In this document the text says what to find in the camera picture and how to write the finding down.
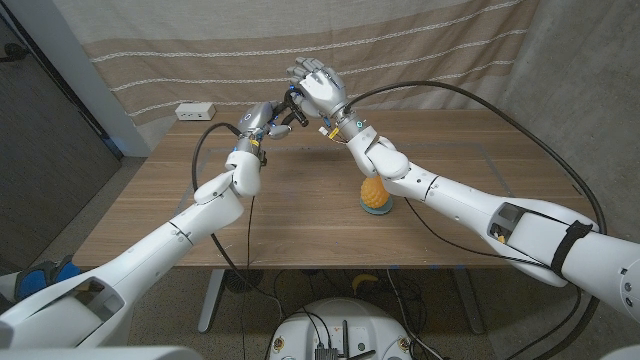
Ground white power strip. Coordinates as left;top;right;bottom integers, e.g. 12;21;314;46
174;102;217;122

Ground yellow banana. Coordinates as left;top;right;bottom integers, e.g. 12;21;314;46
351;273;380;295

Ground thin black cable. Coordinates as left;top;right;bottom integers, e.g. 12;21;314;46
403;197;559;274
239;195;257;360

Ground round black fan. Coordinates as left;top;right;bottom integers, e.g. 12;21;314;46
224;268;265;294

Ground striped beige backdrop cloth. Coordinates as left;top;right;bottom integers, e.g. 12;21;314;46
52;0;539;151

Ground black hand grip exerciser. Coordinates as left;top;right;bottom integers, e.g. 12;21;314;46
282;87;310;129

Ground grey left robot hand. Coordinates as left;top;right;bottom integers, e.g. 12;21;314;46
233;99;296;154

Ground grey table leg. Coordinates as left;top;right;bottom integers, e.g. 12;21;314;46
452;268;486;335
197;268;226;335

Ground thick black cable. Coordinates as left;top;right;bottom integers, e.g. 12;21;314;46
191;121;286;321
344;80;609;360

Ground small teal dish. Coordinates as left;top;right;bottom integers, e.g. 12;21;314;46
359;197;394;216

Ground blue and white shoe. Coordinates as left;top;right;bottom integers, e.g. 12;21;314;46
13;255;82;302

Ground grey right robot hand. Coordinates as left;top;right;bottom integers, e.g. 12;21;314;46
286;56;379;147

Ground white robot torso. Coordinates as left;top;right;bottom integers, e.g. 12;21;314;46
268;297;414;360

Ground bumpy orange fruit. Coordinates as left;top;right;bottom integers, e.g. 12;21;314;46
359;174;391;210

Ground perforated metal panel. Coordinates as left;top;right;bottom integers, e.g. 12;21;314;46
0;14;125;271

